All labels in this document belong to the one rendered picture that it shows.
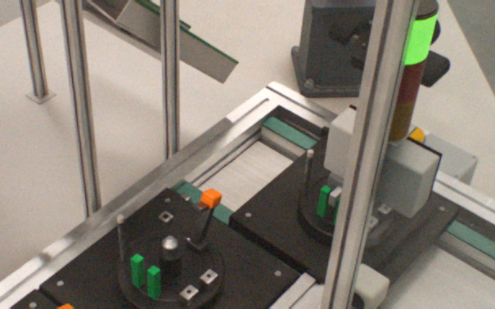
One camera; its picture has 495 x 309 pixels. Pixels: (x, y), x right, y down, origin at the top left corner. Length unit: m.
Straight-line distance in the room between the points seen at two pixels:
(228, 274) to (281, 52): 0.67
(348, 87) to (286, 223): 0.46
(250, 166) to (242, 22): 0.49
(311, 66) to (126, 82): 0.35
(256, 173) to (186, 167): 0.12
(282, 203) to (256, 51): 0.53
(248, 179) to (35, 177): 0.35
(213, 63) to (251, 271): 0.37
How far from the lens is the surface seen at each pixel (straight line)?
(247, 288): 1.10
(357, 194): 0.92
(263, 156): 1.35
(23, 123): 1.52
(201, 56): 1.30
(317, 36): 1.51
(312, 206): 1.18
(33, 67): 1.52
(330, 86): 1.56
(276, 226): 1.17
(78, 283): 1.11
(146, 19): 1.19
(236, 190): 1.29
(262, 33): 1.72
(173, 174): 1.25
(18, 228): 1.34
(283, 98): 1.40
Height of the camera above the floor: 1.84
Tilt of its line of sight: 43 degrees down
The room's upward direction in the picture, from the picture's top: 4 degrees clockwise
